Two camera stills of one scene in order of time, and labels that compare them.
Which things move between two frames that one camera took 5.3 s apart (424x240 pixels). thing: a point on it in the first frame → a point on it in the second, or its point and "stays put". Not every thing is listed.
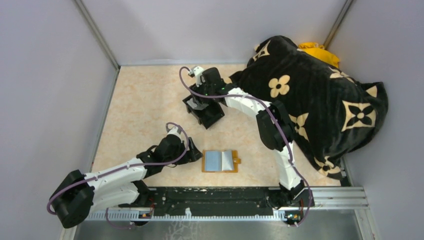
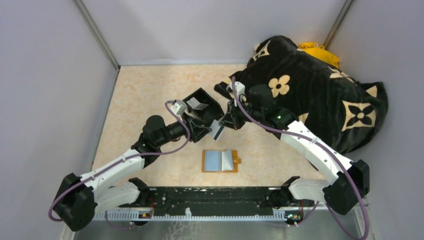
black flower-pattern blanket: x=334 y=114 stays put
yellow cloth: x=319 y=52 stays put
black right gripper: x=198 y=89 → x=231 y=119
